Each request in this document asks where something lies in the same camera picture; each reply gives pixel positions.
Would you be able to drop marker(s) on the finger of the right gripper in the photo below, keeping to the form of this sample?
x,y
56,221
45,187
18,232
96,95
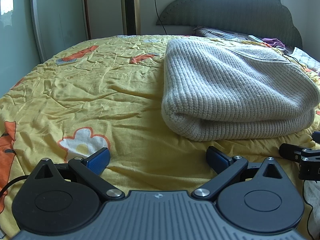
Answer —
x,y
316,136
290,152

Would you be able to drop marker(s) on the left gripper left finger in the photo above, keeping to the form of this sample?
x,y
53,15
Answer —
x,y
87,171

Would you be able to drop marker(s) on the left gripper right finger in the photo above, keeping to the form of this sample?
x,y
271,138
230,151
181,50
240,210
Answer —
x,y
229,171

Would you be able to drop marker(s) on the white knit sweater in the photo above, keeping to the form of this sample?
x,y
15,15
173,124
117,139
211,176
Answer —
x,y
214,92

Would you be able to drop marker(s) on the yellow floral bed quilt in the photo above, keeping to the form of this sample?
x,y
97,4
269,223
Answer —
x,y
108,93

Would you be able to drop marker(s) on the purple cloth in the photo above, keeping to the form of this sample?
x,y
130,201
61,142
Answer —
x,y
274,42

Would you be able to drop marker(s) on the grey upholstered headboard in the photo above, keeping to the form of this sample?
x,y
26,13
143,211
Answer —
x,y
263,18

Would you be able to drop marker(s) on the patterned pillow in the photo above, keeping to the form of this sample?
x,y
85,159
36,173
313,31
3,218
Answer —
x,y
202,31

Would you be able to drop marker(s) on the gold tower fan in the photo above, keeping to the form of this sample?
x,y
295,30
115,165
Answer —
x,y
130,10

